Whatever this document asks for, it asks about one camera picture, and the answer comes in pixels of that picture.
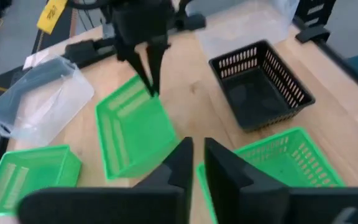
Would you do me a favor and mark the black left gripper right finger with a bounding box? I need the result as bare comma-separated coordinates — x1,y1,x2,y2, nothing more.
203,137,291,224

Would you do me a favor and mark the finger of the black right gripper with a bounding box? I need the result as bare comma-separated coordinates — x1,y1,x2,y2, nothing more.
124,46,155,97
146,42,171,96

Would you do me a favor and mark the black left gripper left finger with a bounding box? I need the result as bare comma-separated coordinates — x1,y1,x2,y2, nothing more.
134,136,195,224

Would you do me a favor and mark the green plastic basket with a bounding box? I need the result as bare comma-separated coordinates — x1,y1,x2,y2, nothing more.
94,73,180,181
196,126,346,224
0,144,83,218

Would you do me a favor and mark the black plastic basket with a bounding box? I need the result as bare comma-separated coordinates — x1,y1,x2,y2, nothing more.
209,39,316,132

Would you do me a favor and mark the yellow tag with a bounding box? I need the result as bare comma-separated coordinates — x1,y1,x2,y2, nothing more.
36,0,68,35

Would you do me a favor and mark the clear plastic bin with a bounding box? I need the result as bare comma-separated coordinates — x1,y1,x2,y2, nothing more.
194,0,301,60
0,55,95,147

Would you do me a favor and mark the white paper label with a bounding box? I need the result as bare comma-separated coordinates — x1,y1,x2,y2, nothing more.
22,49,52,70

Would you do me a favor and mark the black frame foot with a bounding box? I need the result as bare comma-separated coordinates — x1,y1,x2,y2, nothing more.
63,37,119,68
295,24,331,44

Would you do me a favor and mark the black slotted bracket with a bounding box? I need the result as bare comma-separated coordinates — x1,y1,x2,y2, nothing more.
295,0,337,27

